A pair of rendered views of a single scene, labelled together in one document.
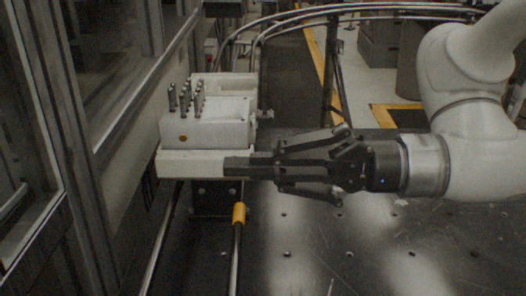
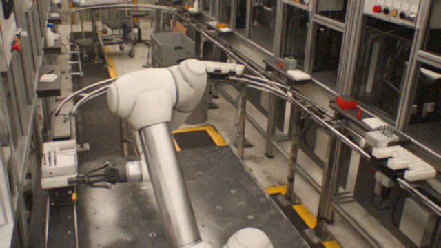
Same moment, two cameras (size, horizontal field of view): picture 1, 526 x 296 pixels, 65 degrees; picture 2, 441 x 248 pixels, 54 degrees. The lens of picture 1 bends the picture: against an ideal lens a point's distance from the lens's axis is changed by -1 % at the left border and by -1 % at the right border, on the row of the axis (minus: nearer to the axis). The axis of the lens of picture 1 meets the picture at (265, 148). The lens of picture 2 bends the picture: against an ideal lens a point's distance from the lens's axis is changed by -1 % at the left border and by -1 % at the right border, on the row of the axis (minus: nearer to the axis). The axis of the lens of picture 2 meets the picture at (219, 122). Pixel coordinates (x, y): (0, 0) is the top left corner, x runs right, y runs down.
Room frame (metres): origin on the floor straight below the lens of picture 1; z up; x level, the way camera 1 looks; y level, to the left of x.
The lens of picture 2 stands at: (-1.12, -0.03, 1.81)
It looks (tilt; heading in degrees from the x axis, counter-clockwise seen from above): 24 degrees down; 341
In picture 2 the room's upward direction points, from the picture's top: 2 degrees clockwise
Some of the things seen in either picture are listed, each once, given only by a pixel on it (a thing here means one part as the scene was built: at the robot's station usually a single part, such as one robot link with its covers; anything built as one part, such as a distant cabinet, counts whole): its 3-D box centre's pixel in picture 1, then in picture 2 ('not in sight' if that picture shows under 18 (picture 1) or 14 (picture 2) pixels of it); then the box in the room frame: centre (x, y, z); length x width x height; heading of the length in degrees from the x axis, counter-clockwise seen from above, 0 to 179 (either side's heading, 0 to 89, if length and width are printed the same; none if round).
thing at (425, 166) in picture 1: (414, 165); (133, 171); (0.49, -0.21, 0.88); 0.09 x 0.06 x 0.09; 0
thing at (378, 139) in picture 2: not in sight; (382, 135); (0.45, -1.41, 0.92); 0.13 x 0.10 x 0.09; 90
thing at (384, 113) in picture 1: (430, 136); (200, 149); (2.24, -1.01, 0.01); 1.00 x 0.55 x 0.01; 0
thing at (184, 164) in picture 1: (217, 127); (60, 167); (0.69, 0.09, 0.84); 0.36 x 0.14 x 0.10; 0
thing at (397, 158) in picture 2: not in sight; (394, 161); (0.33, -1.41, 0.84); 0.37 x 0.14 x 0.10; 0
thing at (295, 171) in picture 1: (312, 174); (99, 179); (0.49, -0.07, 0.86); 0.11 x 0.04 x 0.01; 90
